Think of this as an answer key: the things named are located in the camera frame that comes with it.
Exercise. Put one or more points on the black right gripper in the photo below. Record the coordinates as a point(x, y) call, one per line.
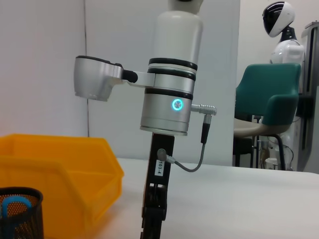
point(162, 142)

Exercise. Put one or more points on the blue teal scissors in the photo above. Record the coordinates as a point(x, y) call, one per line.
point(16, 199)

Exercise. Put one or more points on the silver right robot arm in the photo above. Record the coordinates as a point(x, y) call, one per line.
point(174, 37)

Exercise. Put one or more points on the black mesh pen holder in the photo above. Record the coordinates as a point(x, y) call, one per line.
point(35, 219)

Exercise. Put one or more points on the yellow plastic bin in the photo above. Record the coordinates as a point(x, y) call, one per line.
point(74, 161)

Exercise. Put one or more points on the teal office chair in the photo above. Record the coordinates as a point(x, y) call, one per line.
point(269, 82)

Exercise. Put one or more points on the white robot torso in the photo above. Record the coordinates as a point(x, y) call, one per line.
point(286, 52)

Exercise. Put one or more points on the grey metal cabinet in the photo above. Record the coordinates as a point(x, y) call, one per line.
point(314, 74)

